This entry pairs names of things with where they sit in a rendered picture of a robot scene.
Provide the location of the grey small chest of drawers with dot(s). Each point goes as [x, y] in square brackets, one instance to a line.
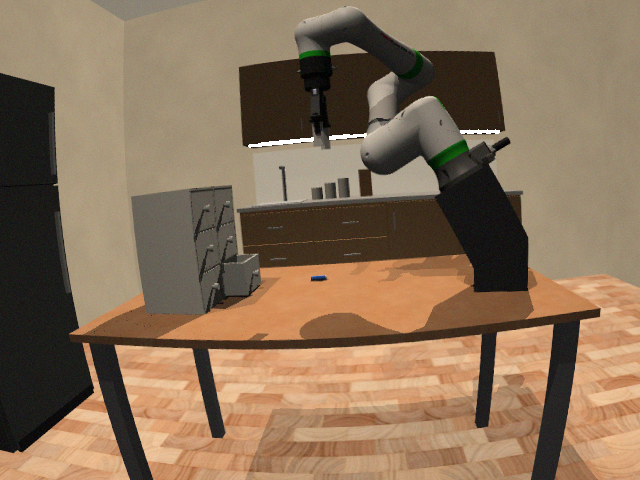
[166, 251]

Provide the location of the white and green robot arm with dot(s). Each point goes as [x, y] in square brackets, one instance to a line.
[424, 128]

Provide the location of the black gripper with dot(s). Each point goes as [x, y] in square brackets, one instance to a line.
[317, 85]

